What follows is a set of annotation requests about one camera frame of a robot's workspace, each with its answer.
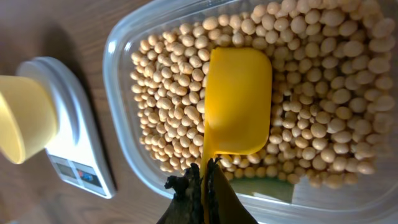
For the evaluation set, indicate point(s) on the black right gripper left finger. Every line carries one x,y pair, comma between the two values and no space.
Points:
186,206

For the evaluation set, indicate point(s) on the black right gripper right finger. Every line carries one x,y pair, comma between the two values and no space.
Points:
222,203

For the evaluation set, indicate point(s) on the yellow measuring scoop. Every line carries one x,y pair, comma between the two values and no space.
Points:
238,96

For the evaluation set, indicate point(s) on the white digital kitchen scale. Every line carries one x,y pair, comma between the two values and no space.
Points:
76,152

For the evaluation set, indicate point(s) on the yellow bowl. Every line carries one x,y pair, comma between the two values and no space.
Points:
28,118

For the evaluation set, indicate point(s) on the clear plastic container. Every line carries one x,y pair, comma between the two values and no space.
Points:
372,200

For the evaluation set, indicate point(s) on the soybeans in container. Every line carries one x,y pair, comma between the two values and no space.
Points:
331,100

